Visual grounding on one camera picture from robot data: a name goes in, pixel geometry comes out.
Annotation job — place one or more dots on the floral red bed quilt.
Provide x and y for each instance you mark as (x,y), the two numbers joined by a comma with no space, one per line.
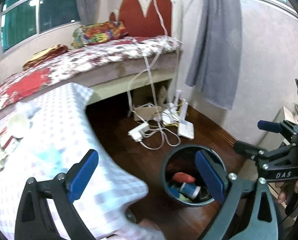
(89,66)

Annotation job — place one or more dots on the white wifi router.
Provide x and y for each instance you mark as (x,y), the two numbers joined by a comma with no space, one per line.
(185,128)

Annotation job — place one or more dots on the red heart headboard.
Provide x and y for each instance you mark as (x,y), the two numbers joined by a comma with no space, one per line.
(149,18)

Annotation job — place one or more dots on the blue knitted cloth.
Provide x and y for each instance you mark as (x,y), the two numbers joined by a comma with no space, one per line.
(175,191)

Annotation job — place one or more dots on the pink checkered tablecloth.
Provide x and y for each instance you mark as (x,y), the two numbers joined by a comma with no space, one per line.
(60,136)

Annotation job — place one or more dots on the white power strip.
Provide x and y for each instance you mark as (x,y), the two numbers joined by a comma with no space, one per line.
(137,133)

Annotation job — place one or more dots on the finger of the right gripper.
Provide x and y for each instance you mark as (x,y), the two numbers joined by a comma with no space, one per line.
(249,151)
(274,127)

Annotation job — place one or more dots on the person's right hand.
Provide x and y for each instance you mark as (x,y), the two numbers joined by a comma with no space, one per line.
(286,189)

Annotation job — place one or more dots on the colourful pillow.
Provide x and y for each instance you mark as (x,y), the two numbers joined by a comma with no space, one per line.
(98,33)

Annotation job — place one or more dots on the folded yellow red blanket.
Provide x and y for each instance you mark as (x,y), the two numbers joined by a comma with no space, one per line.
(44,55)

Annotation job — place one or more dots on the cardboard box under bed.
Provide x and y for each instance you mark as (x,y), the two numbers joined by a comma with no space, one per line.
(146,112)

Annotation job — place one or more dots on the red plastic bag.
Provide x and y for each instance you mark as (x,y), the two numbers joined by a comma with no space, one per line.
(181,177)

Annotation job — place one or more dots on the green glass window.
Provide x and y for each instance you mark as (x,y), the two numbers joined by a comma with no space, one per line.
(23,20)

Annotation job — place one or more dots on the black trash bin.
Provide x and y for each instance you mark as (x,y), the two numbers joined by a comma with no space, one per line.
(194,176)

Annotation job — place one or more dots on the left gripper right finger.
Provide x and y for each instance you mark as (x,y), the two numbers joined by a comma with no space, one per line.
(213,173)

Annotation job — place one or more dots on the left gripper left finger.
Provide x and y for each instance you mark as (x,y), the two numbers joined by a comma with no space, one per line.
(79,175)

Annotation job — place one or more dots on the red white carton box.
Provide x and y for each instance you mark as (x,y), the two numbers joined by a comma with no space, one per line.
(8,142)

